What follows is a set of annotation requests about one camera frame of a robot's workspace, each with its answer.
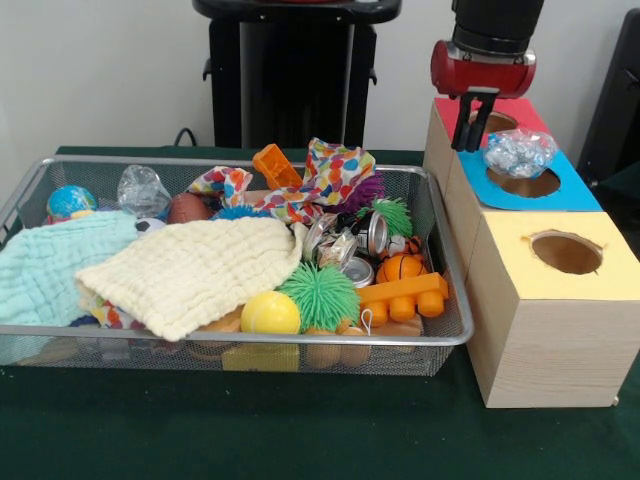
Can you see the cream waffle cloth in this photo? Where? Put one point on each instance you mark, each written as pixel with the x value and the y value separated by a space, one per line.
pixel 200 270

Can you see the mint waffle cloth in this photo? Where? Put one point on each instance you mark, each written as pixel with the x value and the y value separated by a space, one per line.
pixel 45 270

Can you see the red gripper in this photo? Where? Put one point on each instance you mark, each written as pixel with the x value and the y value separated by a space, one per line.
pixel 490 75

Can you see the colourful dotted cloth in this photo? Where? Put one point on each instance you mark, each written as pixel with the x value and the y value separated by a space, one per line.
pixel 335 170

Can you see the yellow ball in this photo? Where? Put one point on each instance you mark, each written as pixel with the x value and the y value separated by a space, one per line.
pixel 270 312

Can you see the long orange toy block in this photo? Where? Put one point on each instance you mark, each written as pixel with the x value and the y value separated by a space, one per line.
pixel 405 290

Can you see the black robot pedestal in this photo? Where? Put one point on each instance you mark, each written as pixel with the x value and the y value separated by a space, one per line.
pixel 295 75

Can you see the large green spiky ball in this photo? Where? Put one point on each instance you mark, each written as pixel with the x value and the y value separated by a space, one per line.
pixel 320 295

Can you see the black chair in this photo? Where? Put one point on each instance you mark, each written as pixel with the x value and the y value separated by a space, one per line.
pixel 617 100

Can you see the silver mesh bin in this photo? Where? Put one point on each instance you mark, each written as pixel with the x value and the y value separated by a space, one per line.
pixel 150 356

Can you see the green cloth side table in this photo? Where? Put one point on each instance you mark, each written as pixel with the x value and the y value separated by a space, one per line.
pixel 625 185

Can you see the blue globe ball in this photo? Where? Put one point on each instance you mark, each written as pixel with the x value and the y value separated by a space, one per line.
pixel 70 202

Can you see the bottle with blue label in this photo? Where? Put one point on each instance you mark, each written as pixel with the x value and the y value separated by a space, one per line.
pixel 520 152

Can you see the orange toy basketball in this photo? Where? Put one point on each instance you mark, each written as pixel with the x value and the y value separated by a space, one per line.
pixel 400 267

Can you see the wooden box with three holes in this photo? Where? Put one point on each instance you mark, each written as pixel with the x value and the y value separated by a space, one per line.
pixel 550 350

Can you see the dark green table cloth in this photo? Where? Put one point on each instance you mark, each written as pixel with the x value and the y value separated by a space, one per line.
pixel 300 425

